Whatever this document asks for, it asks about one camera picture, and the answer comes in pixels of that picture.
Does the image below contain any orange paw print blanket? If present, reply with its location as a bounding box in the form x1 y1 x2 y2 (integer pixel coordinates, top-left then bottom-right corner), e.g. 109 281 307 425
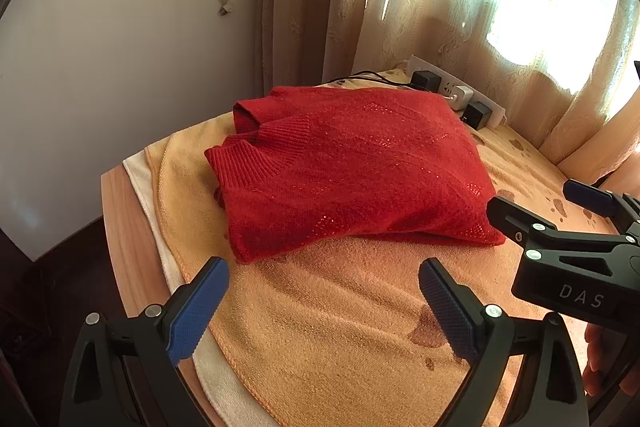
145 67 640 427

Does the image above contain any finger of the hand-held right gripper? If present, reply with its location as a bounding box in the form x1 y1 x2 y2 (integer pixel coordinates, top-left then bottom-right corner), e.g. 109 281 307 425
487 196 558 253
562 179 640 233

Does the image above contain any wooden table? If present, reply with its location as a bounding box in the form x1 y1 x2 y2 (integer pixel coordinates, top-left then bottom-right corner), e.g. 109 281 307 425
100 167 211 427

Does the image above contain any red knitted sweater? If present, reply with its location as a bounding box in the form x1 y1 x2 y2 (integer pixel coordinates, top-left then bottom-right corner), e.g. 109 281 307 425
204 87 506 264

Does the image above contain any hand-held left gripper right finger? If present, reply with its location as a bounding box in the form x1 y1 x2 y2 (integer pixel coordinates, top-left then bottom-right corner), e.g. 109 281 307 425
419 257 591 427

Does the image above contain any white power adapter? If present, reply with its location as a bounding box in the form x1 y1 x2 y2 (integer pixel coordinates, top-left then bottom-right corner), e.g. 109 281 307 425
440 84 473 110

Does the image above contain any black cable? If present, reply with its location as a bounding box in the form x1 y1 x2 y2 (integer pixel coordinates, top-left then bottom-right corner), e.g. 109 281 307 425
330 71 416 88

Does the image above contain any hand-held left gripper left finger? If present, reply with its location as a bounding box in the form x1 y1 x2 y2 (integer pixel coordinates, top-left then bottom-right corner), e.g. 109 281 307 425
59 257 231 427

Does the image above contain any black power adapter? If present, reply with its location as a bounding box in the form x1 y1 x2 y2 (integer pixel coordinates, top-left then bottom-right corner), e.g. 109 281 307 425
462 102 493 128
411 69 442 92

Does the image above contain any person's right hand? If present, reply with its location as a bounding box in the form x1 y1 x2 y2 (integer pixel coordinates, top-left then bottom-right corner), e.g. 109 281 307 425
582 322 640 398

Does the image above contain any white cloth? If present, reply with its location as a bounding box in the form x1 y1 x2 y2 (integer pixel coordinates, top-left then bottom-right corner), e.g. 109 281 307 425
122 154 281 427

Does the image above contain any white power strip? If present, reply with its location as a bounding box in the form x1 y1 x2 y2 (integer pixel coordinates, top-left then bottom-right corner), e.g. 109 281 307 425
404 54 507 130

